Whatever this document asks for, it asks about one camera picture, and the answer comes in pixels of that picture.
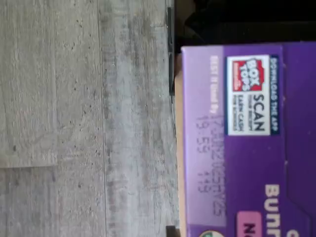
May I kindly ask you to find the wooden shelf board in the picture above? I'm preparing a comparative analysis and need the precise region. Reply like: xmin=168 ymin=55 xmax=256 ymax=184
xmin=173 ymin=53 xmax=190 ymax=237

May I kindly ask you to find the purple box pink patch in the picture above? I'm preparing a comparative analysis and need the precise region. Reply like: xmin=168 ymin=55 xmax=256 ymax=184
xmin=181 ymin=42 xmax=316 ymax=237

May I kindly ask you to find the black metal shelf rack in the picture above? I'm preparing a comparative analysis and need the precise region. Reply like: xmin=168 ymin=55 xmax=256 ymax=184
xmin=165 ymin=0 xmax=316 ymax=237

